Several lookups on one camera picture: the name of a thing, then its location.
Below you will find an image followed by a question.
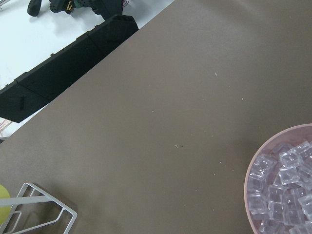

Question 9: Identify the white cup rack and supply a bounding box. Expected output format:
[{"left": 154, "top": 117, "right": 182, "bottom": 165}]
[{"left": 0, "top": 182, "right": 78, "bottom": 234}]

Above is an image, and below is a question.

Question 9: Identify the pink bowl of ice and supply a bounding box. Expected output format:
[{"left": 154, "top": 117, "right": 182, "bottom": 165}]
[{"left": 244, "top": 124, "right": 312, "bottom": 234}]

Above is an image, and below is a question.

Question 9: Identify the black long bar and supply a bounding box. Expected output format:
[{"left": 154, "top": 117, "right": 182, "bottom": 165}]
[{"left": 0, "top": 15, "right": 138, "bottom": 123}]

